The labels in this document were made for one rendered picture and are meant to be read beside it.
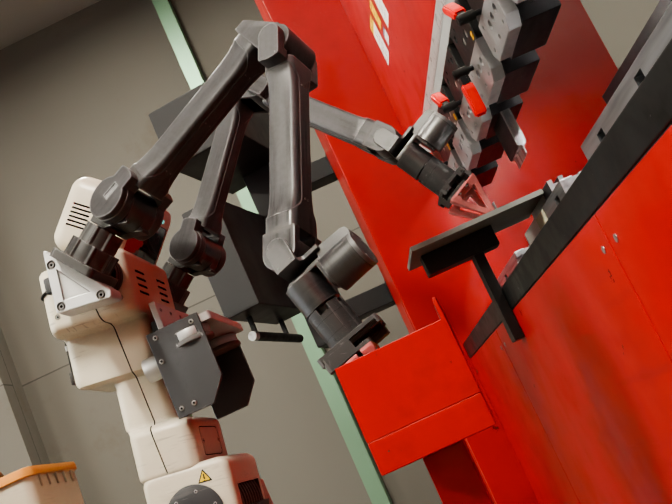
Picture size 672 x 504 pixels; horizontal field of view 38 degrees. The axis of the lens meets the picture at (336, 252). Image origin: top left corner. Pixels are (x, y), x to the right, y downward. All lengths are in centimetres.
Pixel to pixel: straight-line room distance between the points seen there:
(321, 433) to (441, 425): 359
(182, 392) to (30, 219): 376
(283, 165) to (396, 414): 42
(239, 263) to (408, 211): 54
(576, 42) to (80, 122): 318
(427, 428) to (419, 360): 9
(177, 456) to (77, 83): 396
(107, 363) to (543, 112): 155
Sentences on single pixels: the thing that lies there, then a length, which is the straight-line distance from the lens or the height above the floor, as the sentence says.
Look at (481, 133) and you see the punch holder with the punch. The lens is 195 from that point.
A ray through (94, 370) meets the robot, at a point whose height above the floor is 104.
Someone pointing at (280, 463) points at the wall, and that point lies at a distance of 487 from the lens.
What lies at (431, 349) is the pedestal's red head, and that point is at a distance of 126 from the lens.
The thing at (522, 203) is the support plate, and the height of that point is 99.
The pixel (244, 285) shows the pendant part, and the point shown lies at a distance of 288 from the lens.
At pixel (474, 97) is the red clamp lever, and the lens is 175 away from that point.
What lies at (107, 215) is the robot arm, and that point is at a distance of 164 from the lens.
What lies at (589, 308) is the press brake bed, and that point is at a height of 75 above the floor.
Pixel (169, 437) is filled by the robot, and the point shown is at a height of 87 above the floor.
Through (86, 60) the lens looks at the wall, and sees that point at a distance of 555.
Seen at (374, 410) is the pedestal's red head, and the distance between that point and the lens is 126.
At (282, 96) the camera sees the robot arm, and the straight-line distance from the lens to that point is 152.
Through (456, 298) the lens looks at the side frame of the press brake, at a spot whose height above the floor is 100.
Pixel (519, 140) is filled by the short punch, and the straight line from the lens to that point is 186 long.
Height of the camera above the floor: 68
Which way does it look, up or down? 12 degrees up
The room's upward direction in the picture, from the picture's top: 25 degrees counter-clockwise
